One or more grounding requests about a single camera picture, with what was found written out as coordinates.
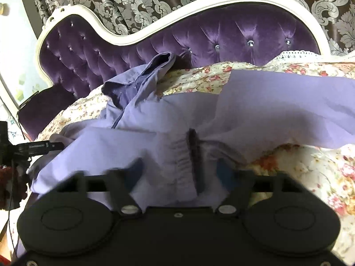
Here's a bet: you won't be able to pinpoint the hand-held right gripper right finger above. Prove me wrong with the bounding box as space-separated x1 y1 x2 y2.
216 159 303 217

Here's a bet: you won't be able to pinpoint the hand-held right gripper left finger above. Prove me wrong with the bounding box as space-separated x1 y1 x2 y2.
55 157 145 217

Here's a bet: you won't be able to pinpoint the lavender pants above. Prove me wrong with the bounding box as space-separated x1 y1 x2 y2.
29 53 355 209

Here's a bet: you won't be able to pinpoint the dark red cloth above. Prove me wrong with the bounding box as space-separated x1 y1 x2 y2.
0 163 32 211

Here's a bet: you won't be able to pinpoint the purple velvet pillow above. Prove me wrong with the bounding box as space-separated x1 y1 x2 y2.
16 90 40 142

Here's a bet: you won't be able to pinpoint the floral quilted blanket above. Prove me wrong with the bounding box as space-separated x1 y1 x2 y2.
33 49 355 244

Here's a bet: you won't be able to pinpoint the brown damask curtain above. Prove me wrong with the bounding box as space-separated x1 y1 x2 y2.
28 0 355 57

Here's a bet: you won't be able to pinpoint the purple tufted sofa white frame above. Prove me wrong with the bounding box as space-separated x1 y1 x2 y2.
17 0 332 142

